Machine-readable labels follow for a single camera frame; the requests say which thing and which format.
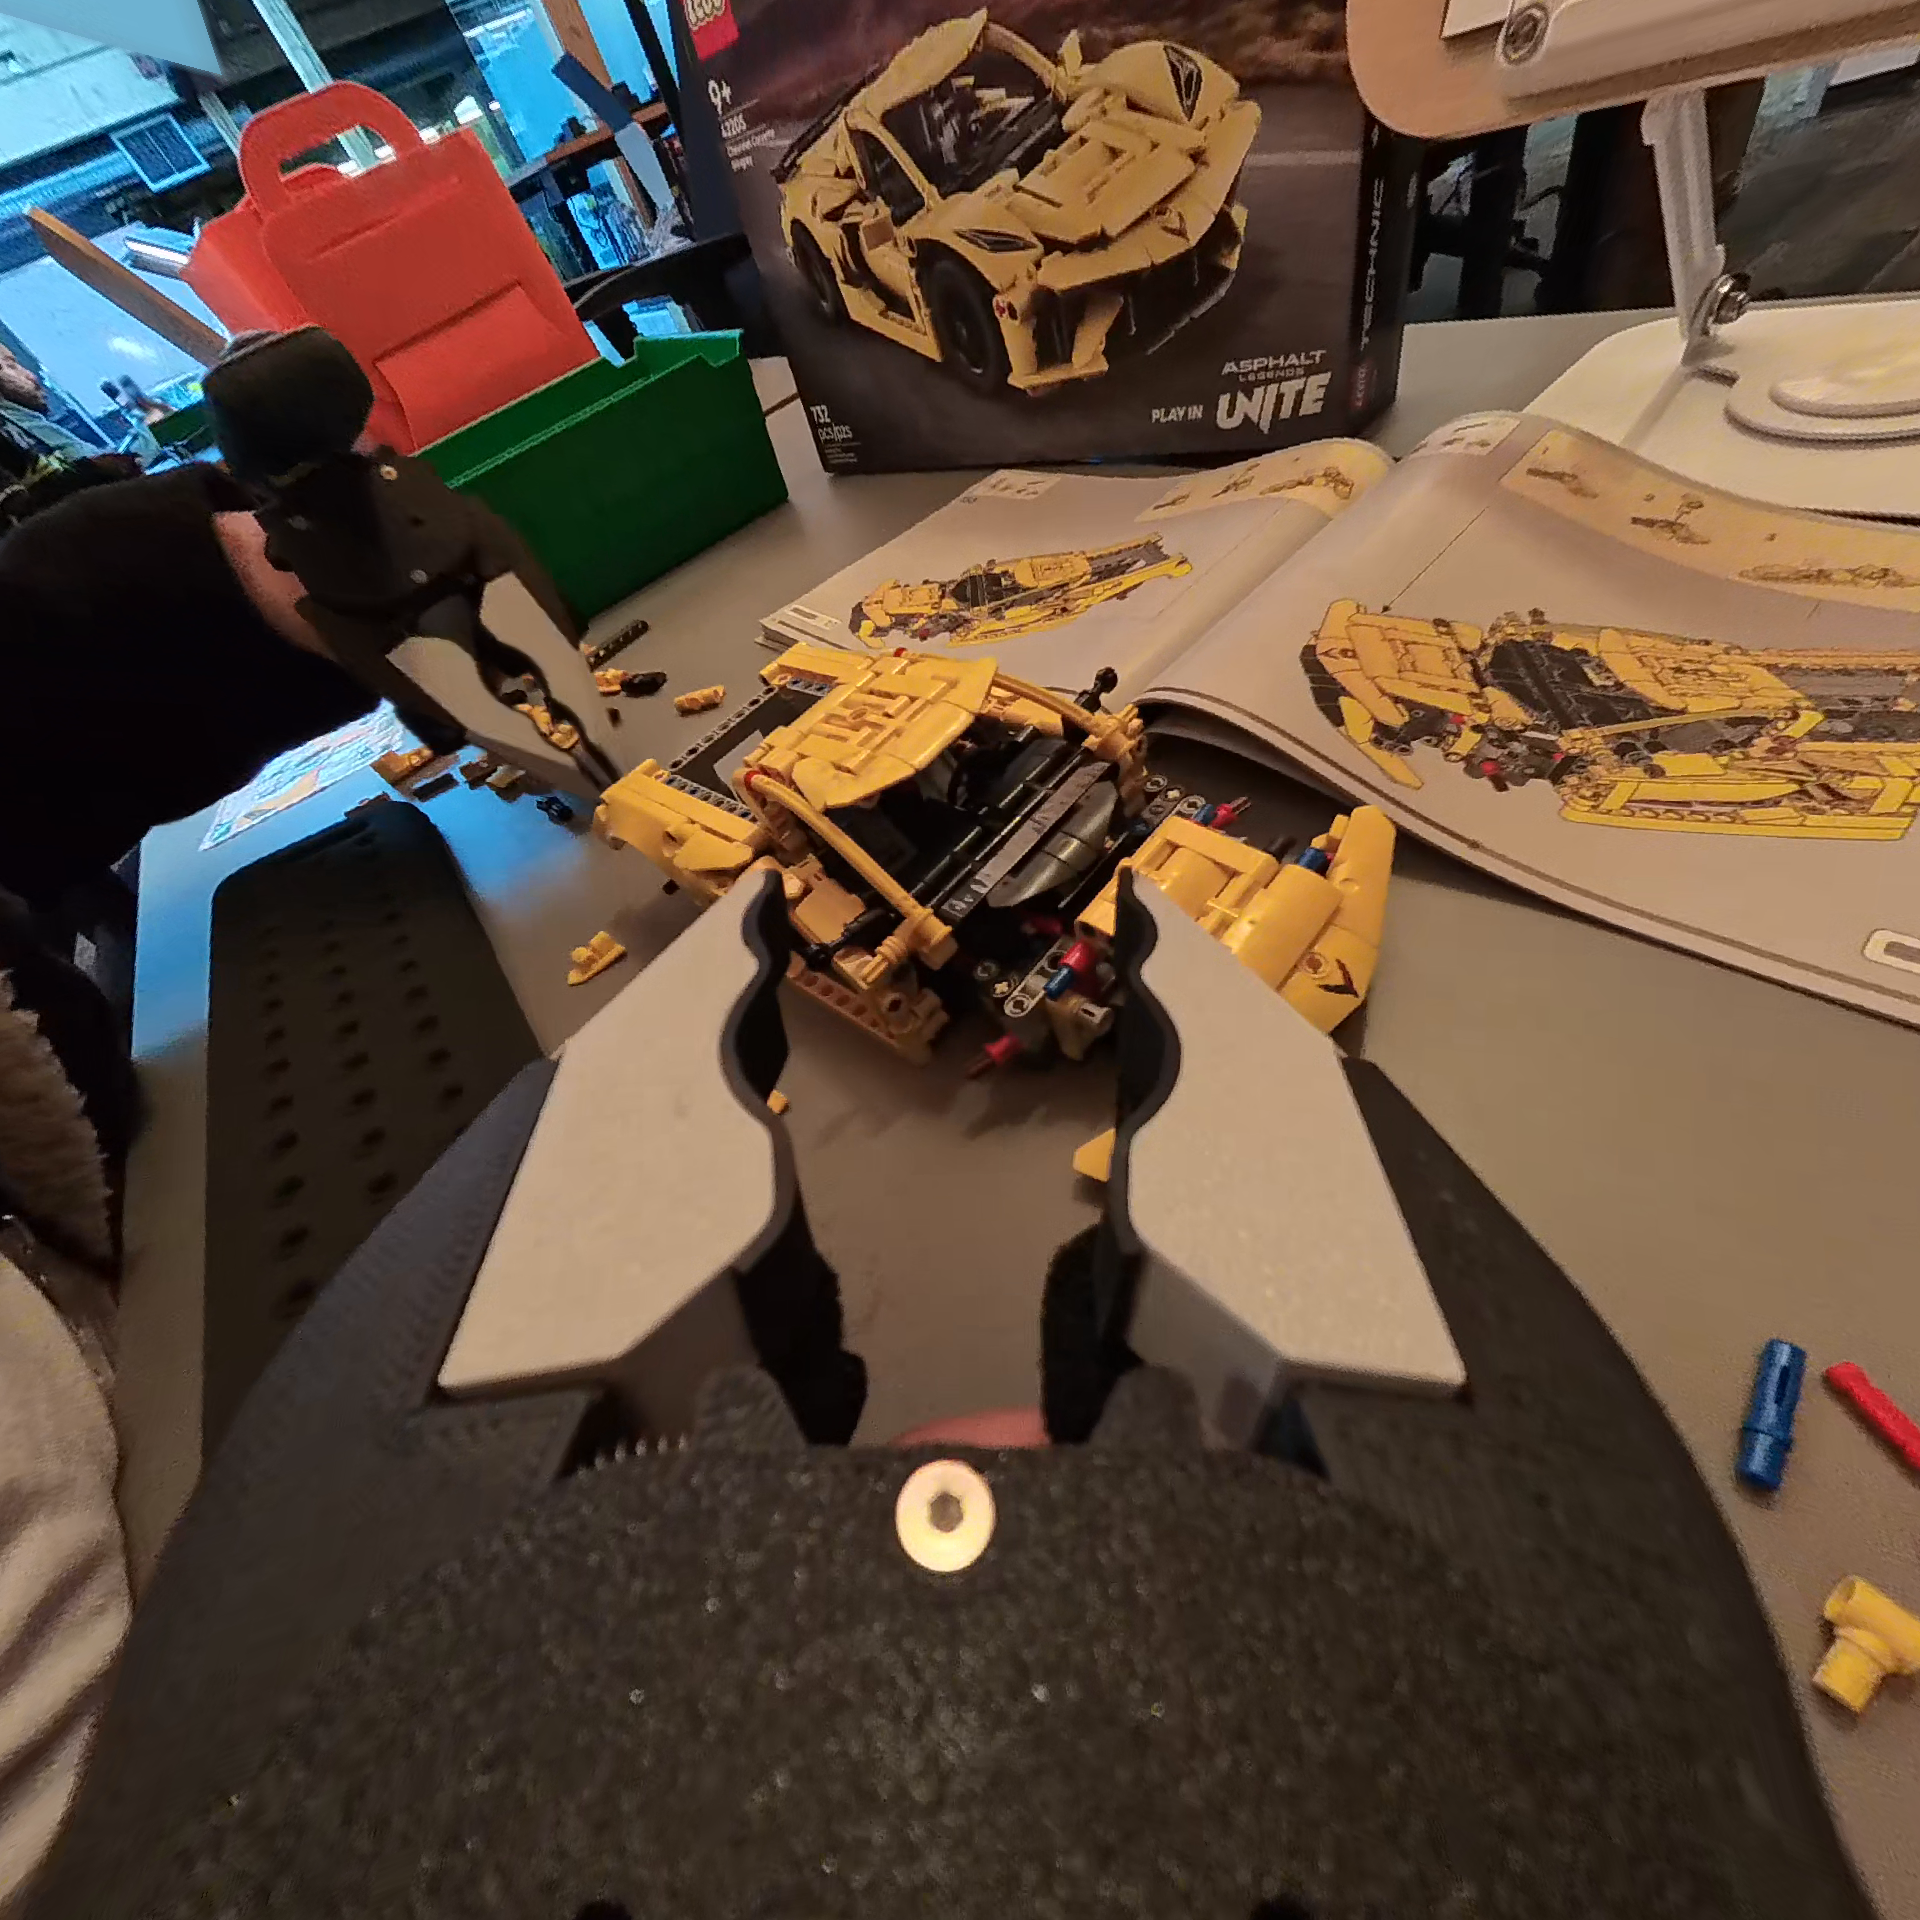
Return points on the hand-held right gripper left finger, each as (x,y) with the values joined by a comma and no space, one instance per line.
(615,1201)

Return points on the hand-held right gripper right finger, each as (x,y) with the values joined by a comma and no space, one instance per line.
(1289,1201)

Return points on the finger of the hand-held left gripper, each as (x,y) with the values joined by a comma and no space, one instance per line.
(538,623)
(442,675)

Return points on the pile of small yellow bricks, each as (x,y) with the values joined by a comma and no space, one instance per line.
(698,700)

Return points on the small yellow connector brick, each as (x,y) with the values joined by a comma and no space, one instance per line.
(594,956)

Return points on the yellow brick hood panel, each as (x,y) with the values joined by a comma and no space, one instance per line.
(1200,884)

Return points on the yellow brick model car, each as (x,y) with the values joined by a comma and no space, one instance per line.
(886,721)

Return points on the instruction booklet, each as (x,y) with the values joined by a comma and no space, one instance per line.
(1576,900)

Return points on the person's left forearm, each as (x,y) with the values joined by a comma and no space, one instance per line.
(120,675)

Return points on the person's left hand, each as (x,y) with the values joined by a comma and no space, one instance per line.
(263,579)

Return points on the black brick axle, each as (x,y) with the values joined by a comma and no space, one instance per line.
(615,643)

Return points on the green plastic bin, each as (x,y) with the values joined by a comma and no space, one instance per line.
(630,481)

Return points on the yellow sticker sheet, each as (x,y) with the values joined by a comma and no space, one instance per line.
(301,779)

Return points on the orange plastic tote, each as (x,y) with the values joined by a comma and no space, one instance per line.
(406,271)

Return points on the black dotted rubber mat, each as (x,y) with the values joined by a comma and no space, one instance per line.
(346,1049)

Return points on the black office chair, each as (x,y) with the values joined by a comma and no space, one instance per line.
(662,278)

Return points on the black toy car set box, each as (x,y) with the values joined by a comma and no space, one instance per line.
(975,422)

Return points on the pile of small coloured bricks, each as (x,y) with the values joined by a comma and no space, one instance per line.
(1770,1410)

